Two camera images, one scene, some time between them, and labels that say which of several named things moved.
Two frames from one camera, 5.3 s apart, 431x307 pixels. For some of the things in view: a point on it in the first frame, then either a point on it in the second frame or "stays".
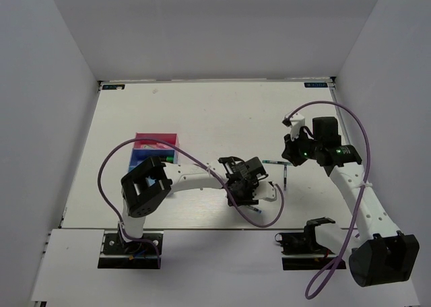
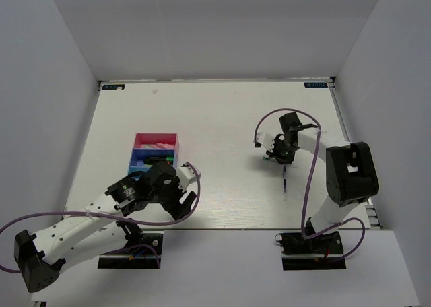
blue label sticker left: [114, 87] stays
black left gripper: [248, 199] → [176, 208]
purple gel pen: [285, 177] stays
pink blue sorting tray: [143, 149] stays
